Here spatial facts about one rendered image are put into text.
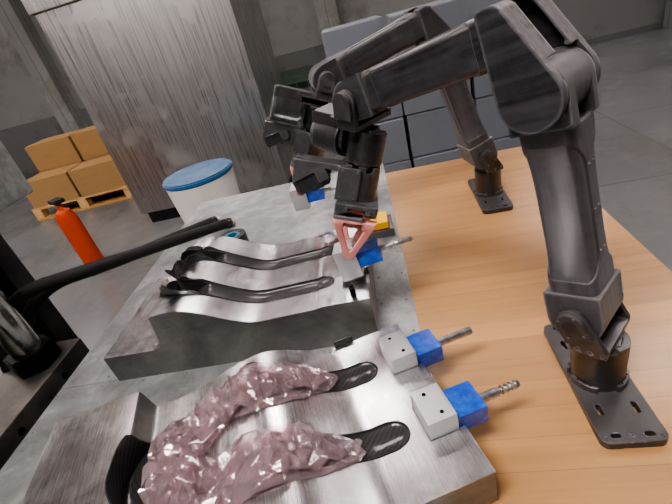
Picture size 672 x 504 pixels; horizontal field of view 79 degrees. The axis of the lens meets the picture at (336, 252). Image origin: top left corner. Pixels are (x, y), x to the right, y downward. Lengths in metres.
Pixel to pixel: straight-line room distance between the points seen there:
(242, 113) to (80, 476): 3.17
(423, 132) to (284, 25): 4.65
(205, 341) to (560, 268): 0.56
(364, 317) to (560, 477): 0.33
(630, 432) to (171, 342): 0.68
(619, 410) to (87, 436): 0.66
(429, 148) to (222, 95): 1.74
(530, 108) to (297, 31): 6.55
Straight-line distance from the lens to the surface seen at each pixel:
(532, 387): 0.65
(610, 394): 0.64
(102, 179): 5.49
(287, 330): 0.72
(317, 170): 0.64
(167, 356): 0.82
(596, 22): 7.50
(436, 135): 2.63
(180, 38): 3.61
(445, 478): 0.50
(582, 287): 0.54
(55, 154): 6.14
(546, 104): 0.44
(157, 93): 3.76
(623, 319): 0.63
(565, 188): 0.49
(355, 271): 0.69
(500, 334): 0.71
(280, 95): 0.90
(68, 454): 0.65
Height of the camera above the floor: 1.29
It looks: 30 degrees down
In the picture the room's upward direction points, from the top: 16 degrees counter-clockwise
